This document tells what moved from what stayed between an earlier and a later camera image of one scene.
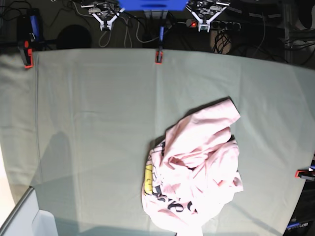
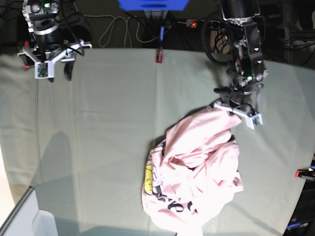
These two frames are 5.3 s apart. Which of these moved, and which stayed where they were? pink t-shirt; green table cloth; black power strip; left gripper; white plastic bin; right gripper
Moved: left gripper; right gripper
Stayed: black power strip; green table cloth; white plastic bin; pink t-shirt
